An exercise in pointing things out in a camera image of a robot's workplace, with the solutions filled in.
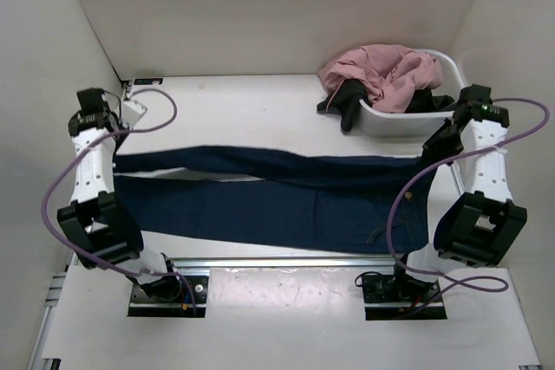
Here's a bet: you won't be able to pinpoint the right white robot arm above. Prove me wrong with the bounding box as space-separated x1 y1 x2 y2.
408 84 527 273

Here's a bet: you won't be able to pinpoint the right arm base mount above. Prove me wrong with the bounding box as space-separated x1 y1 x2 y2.
354 271 447 321

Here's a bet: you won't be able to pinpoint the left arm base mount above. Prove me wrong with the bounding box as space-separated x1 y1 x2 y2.
127 260 210 318

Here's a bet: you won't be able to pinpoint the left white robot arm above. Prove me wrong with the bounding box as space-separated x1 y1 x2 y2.
56 88 183 302

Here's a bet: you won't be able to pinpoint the pink garment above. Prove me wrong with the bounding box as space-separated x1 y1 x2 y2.
317 44 443 114

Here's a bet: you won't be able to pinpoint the small blue label sticker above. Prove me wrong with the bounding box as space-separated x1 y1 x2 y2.
134 78 163 86

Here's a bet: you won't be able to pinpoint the dark blue denim trousers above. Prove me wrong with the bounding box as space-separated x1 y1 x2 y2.
114 146 434 254

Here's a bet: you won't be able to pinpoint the aluminium rail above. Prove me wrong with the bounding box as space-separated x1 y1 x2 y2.
173 256 395 269

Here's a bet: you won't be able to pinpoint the white plastic basket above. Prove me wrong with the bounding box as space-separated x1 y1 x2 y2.
356 49 466 138

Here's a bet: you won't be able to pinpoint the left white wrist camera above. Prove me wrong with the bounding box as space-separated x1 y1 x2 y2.
120 100 147 129

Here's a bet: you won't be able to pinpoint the black garment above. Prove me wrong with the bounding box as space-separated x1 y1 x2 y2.
317 79 456 133

